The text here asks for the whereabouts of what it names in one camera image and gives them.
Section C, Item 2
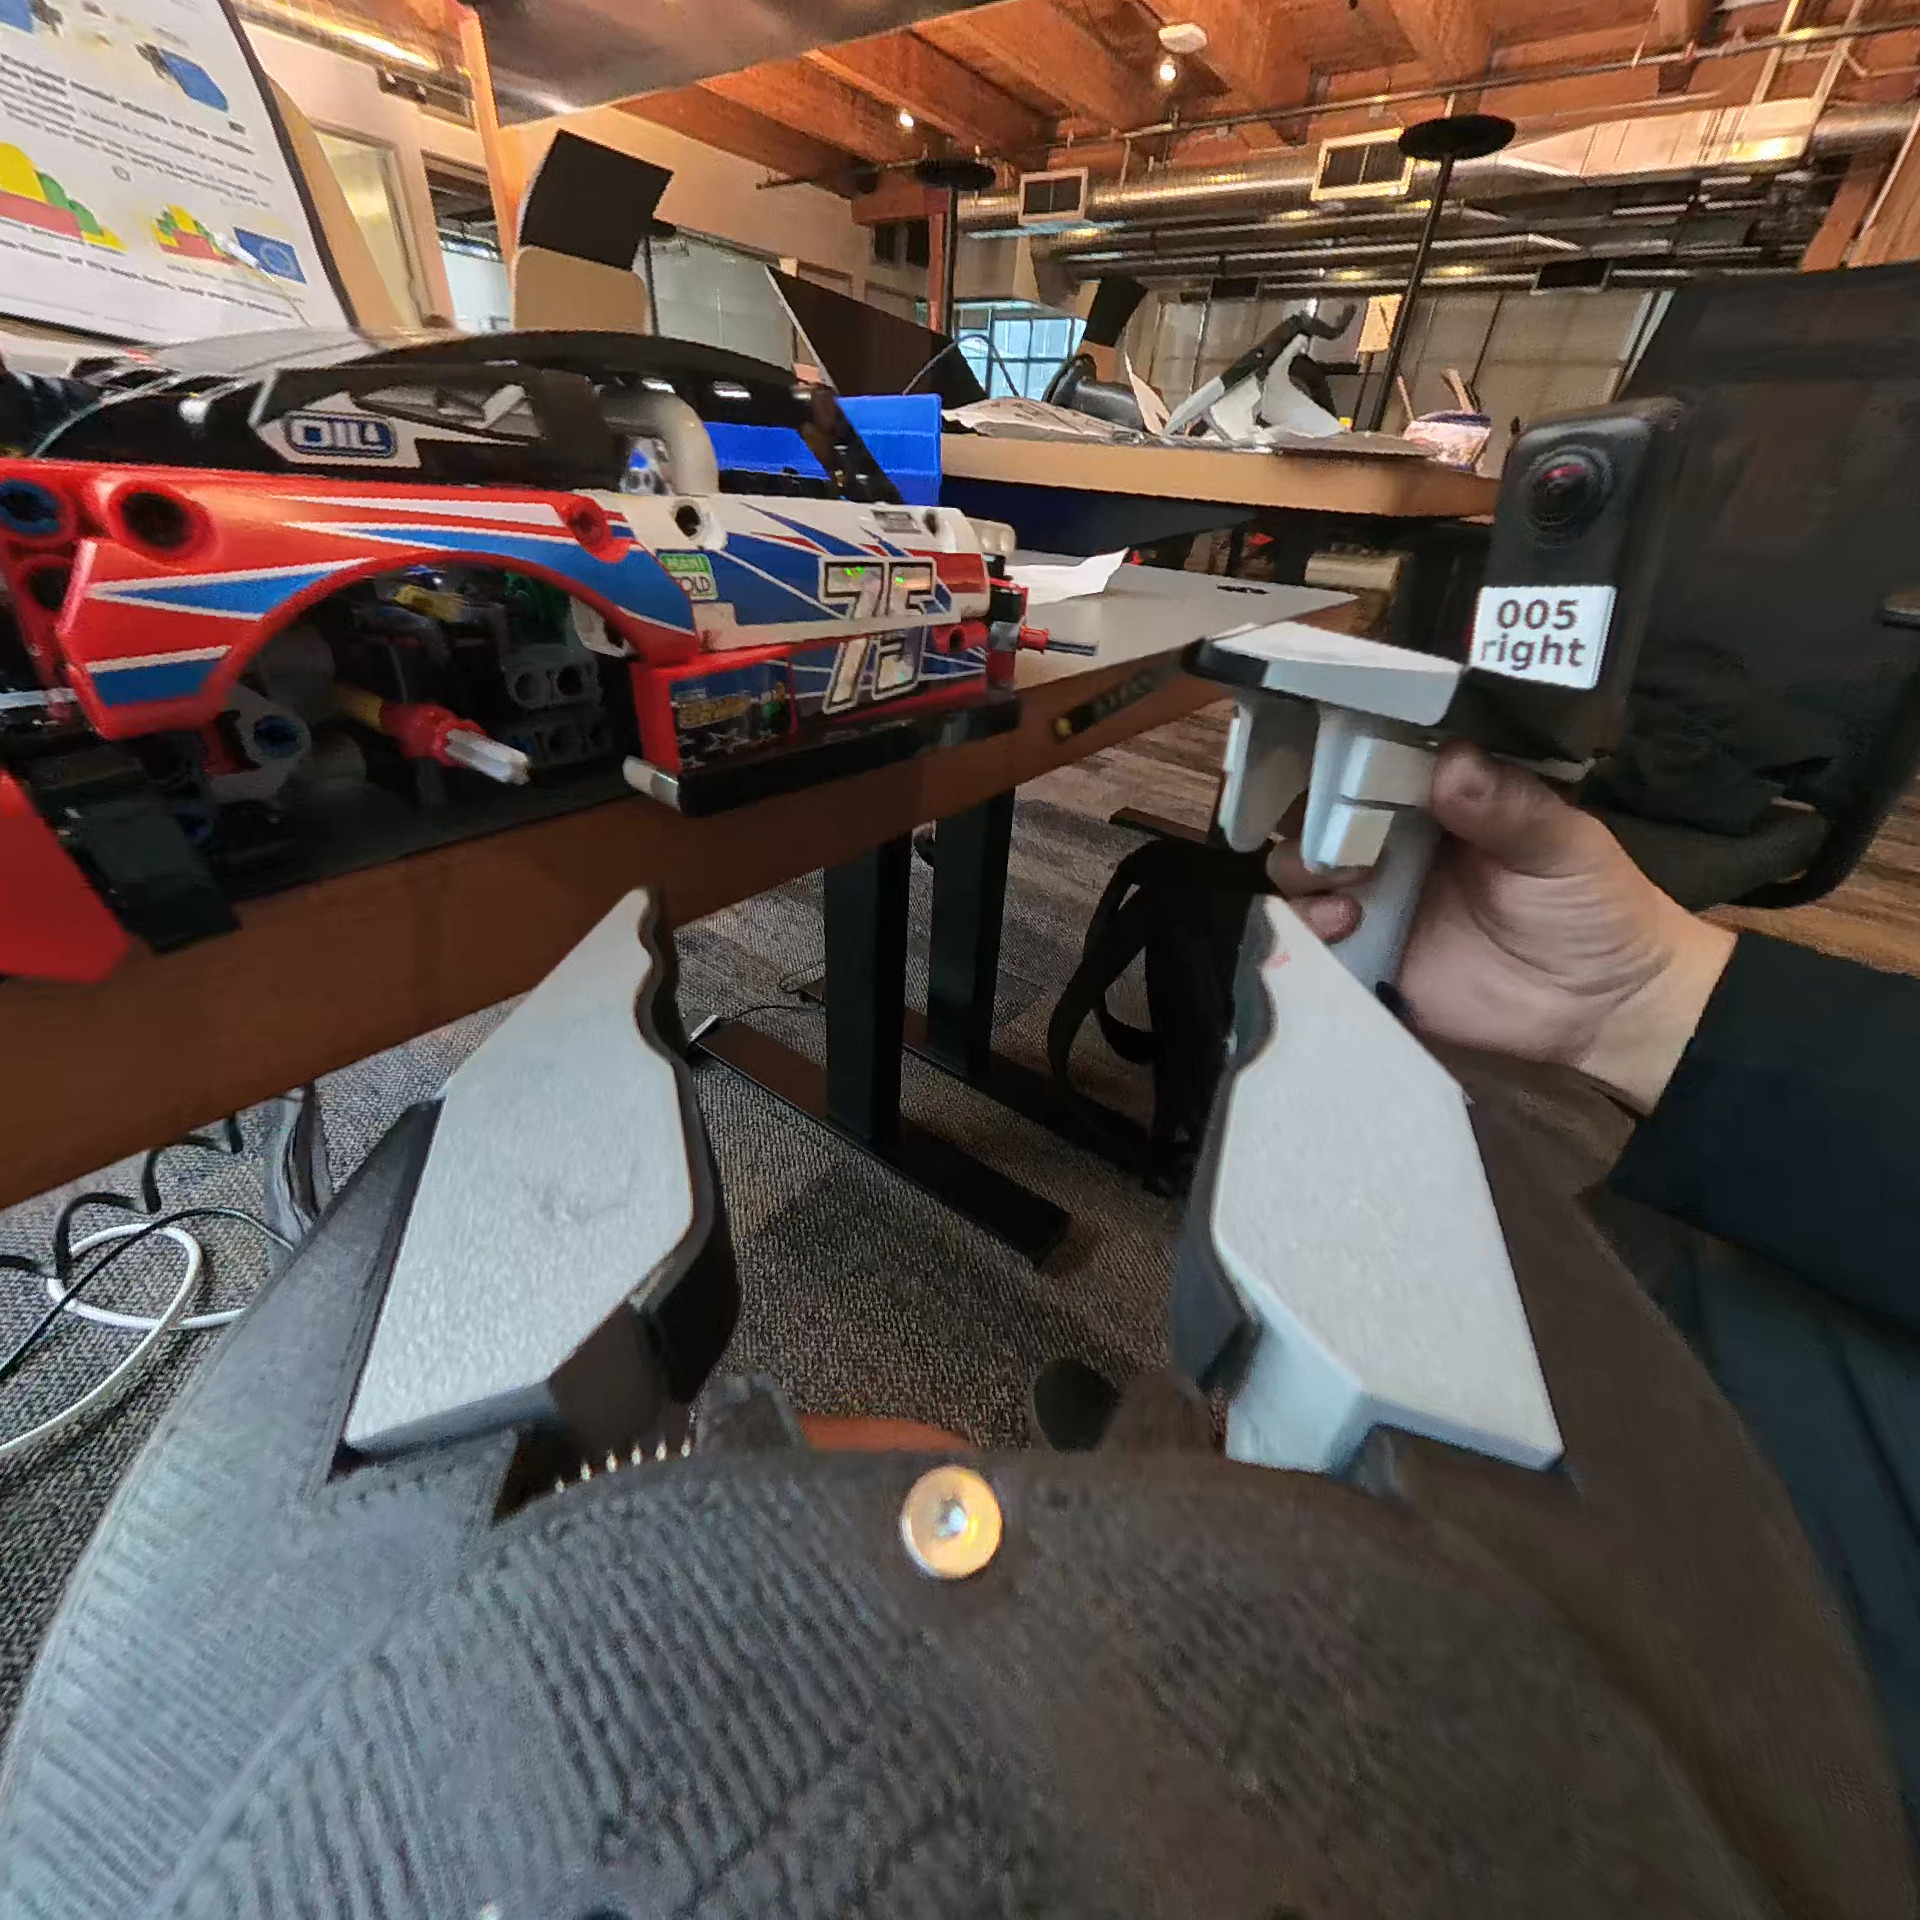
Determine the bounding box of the person's right hand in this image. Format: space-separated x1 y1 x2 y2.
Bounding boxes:
1267 744 1741 1115

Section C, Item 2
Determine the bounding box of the person's right forearm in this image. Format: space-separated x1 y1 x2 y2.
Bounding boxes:
1602 928 1920 1326

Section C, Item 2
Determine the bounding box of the black bag strap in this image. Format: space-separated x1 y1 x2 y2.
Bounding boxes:
1042 837 1251 1192

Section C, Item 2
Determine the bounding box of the black office chair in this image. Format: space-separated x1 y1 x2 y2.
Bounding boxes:
1587 259 1920 912

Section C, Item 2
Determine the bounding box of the blue storage bin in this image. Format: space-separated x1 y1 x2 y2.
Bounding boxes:
698 394 946 508

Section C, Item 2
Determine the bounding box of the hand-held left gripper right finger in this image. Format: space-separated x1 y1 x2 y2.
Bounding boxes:
1171 896 1565 1477

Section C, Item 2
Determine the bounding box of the white floor cable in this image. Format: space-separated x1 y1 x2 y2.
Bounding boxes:
0 1219 250 1460

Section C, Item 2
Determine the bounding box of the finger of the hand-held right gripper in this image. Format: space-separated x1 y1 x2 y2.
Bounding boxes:
1272 624 1468 875
1199 624 1322 852

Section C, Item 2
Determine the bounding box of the cardboard stand with black flap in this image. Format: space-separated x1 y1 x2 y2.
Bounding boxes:
508 127 682 346

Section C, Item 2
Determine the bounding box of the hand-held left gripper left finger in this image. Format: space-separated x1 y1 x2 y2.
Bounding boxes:
344 887 741 1460

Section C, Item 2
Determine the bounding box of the silver air duct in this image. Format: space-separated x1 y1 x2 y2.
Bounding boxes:
960 96 1920 279

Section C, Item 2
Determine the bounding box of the toy brick race car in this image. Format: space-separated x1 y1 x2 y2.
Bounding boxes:
0 326 1107 987

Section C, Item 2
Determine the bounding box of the spare hand-held gripper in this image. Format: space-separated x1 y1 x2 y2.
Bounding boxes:
1160 304 1355 448

